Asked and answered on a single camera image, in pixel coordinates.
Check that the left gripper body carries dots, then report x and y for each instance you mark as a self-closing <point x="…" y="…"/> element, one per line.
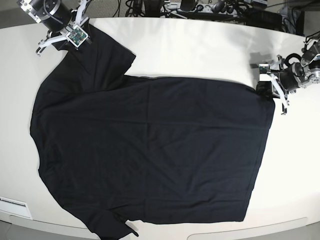
<point x="269" y="84"/>

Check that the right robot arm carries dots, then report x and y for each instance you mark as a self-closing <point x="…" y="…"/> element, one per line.
<point x="65" y="26"/>

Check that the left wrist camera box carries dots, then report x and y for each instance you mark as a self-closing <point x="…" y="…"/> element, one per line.
<point x="264" y="69"/>

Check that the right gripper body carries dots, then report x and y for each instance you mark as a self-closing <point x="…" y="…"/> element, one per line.
<point x="80" y="18"/>

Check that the white power strip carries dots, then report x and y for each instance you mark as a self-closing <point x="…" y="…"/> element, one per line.
<point x="200" y="8"/>

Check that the black T-shirt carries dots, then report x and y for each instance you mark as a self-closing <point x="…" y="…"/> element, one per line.
<point x="168" y="150"/>

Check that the white label plate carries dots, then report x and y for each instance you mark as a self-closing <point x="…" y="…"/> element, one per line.
<point x="15" y="208"/>

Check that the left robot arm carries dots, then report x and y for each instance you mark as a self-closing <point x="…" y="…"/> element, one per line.
<point x="303" y="70"/>

